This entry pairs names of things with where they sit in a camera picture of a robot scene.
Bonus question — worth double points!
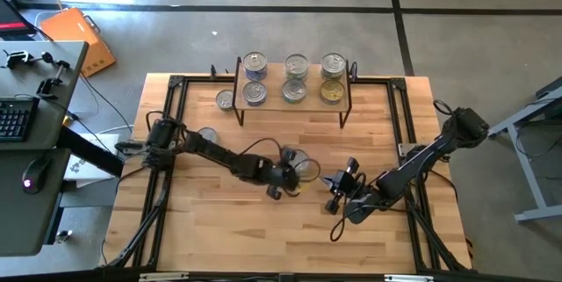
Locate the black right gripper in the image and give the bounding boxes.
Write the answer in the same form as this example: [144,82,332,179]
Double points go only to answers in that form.
[319,158,359,213]

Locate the green label seafood can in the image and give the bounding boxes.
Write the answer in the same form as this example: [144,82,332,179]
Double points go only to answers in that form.
[321,52,348,76]
[214,89,237,112]

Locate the wooden shelf black metal legs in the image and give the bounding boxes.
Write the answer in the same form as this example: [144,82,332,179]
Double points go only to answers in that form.
[232,56,359,130]

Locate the black diagonal bar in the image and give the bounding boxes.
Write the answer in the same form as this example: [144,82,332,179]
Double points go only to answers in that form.
[55,126,125,178]

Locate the white box with logo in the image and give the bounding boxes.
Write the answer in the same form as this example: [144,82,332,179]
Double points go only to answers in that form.
[63,132,120,182]

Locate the small black metal fitting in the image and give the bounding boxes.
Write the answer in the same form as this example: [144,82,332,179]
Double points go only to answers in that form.
[55,228,74,245]

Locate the black computer mouse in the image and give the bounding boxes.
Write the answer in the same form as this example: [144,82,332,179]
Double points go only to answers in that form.
[21,155,53,196]

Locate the orange plastic case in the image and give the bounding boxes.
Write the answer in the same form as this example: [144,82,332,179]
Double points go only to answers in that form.
[39,7,118,78]

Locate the black metal clamp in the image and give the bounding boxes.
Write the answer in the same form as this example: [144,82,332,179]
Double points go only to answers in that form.
[2,49,54,70]
[35,59,71,99]

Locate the dark grey desk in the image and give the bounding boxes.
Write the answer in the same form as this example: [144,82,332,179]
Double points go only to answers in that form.
[0,148,71,257]

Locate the black keyboard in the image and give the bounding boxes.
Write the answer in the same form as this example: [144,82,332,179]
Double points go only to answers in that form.
[0,96,40,143]

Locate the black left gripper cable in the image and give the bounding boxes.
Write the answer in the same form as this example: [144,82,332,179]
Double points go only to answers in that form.
[238,136,283,156]

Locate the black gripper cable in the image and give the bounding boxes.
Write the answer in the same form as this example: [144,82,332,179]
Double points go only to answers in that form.
[328,209,366,243]
[238,136,283,156]

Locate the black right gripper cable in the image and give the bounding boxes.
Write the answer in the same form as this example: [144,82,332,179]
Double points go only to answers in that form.
[328,209,366,243]

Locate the silver metal bracket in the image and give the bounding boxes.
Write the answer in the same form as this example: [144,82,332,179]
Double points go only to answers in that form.
[139,271,190,282]
[384,273,435,282]

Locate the black aluminium rig frame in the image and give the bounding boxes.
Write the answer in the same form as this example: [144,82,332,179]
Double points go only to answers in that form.
[98,73,473,274]

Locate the black right shoulder cable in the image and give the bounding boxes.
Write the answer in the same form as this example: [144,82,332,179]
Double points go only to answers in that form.
[433,98,457,119]

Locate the grey metal table frame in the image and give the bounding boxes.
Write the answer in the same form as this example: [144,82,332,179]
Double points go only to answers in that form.
[484,75,562,223]

